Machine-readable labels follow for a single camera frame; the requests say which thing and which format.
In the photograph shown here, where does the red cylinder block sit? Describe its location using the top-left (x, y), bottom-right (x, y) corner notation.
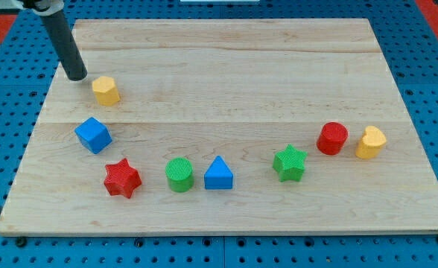
top-left (317, 122), bottom-right (349, 156)

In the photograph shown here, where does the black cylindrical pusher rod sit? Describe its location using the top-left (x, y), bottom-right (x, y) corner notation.
top-left (40, 10), bottom-right (88, 81)

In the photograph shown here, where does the green cylinder block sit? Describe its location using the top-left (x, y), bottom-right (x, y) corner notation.
top-left (165, 157), bottom-right (194, 193)

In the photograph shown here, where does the blue triangle block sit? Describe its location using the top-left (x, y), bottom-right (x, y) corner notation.
top-left (204, 156), bottom-right (234, 190)

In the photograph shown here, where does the red star block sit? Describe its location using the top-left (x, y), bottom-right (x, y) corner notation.
top-left (104, 158), bottom-right (142, 199)

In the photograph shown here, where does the light wooden board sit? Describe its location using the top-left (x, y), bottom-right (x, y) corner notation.
top-left (0, 19), bottom-right (438, 237)

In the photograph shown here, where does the yellow heart block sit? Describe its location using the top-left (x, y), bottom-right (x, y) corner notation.
top-left (355, 126), bottom-right (387, 159)

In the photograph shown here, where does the yellow hexagon block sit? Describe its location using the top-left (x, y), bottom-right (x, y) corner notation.
top-left (92, 76), bottom-right (120, 106)

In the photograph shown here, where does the blue perforated base panel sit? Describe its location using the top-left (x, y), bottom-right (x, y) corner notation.
top-left (0, 1), bottom-right (438, 267)

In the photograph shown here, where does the white rod mount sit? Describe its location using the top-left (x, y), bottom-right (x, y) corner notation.
top-left (11, 0), bottom-right (64, 16)

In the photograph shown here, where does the blue cube block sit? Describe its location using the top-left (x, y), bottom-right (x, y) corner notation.
top-left (74, 117), bottom-right (112, 154)

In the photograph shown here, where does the green star block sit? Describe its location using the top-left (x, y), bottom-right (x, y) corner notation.
top-left (273, 144), bottom-right (308, 182)

